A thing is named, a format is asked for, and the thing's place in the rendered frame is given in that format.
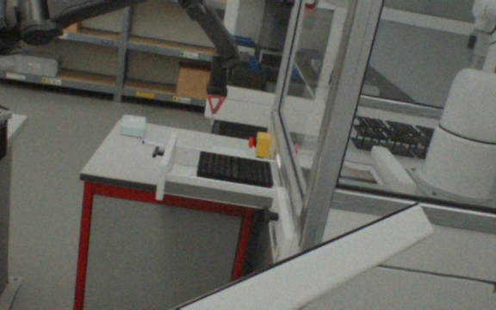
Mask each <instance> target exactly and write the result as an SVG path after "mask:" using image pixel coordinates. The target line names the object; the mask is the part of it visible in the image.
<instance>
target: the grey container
mask: <svg viewBox="0 0 496 310"><path fill-rule="evenodd" d="M62 57H63V54H57V53H46V52H40V51H34V50H27V49H22V51H21V52H20V53H17V54H12V59H13V62H14V64H15V68H14V70H12V71H13V72H19V73H25V74H32V75H38V76H45V77H51V78H54V77H56V76H58V75H59V74H60V73H61V72H62Z"/></svg>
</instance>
